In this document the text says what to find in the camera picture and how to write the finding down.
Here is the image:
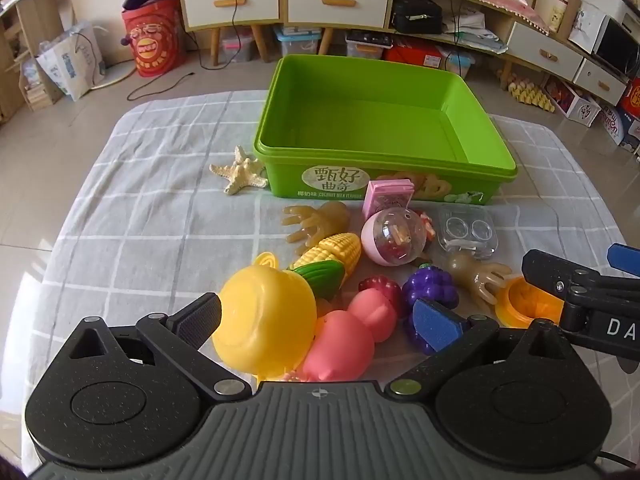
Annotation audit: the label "stack of white papers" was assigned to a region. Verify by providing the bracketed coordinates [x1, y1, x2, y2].
[452, 10, 508, 53]

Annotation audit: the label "colourful printed carton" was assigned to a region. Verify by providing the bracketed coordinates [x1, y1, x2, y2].
[542, 75, 601, 128]

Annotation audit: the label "pink card box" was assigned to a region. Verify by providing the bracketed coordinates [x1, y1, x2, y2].
[362, 180, 415, 221]

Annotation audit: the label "pink toy gourd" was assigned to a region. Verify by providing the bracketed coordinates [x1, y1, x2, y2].
[285, 291, 397, 386]

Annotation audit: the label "red cardboard box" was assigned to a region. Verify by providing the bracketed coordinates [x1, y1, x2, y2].
[384, 42, 446, 68]

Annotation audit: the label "red printed bag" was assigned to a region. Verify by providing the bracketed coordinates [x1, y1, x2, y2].
[121, 0, 188, 78]

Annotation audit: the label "tan rubber toy hand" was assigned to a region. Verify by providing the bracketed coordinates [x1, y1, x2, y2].
[281, 201, 351, 256]
[446, 251, 513, 306]

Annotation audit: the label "clear storage box dark lid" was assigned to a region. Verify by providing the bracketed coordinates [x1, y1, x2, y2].
[345, 30, 396, 61]

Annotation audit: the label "black bag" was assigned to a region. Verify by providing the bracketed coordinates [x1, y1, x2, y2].
[390, 0, 444, 35]

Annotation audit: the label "grey checked blanket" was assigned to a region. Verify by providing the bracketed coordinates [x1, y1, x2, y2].
[22, 90, 631, 466]

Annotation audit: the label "small clear storage box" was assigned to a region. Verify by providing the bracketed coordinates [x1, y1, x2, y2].
[445, 50, 476, 81]

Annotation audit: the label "yellow toy corn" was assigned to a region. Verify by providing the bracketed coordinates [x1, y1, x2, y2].
[287, 232, 362, 301]

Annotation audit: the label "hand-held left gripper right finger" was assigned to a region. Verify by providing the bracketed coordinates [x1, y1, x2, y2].
[384, 298, 571, 401]

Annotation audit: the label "clear contact lens case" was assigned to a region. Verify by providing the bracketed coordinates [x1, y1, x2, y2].
[434, 205, 501, 261]

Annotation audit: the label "wooden desk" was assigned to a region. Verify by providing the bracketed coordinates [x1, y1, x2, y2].
[0, 0, 76, 121]

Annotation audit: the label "clear storage box blue lid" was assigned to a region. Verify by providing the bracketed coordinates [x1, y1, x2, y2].
[274, 25, 321, 58]

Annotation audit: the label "yellow egg tray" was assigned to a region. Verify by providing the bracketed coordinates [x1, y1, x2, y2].
[507, 80, 556, 113]

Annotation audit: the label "pink clear capsule ball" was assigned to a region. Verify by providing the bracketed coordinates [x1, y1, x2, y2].
[361, 207, 428, 267]

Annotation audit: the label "black floor cable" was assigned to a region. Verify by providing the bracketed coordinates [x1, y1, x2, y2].
[126, 71, 197, 102]

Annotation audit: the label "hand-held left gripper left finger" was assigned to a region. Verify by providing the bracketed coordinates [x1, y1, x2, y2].
[67, 292, 253, 401]

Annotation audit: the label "green plastic box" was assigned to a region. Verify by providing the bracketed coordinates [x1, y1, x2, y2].
[253, 55, 518, 206]

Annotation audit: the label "purple toy grapes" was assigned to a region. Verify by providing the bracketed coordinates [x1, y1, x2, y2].
[401, 263, 460, 356]

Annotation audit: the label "dark red toy fruit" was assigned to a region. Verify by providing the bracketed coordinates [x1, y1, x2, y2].
[358, 276, 408, 318]

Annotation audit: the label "orange toy fruit half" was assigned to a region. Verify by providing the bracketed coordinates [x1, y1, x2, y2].
[496, 276, 566, 328]

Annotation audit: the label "white drawer orange handle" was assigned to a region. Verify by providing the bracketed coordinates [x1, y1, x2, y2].
[506, 21, 583, 81]
[573, 58, 628, 106]
[287, 0, 390, 28]
[182, 0, 280, 30]

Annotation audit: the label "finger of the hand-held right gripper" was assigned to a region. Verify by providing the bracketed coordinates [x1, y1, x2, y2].
[521, 248, 640, 307]
[606, 243, 640, 278]

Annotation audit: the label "white shopping bag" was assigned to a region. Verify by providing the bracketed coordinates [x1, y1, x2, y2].
[36, 22, 107, 102]

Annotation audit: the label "beige starfish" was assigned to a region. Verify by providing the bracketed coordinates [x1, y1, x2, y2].
[209, 145, 268, 196]

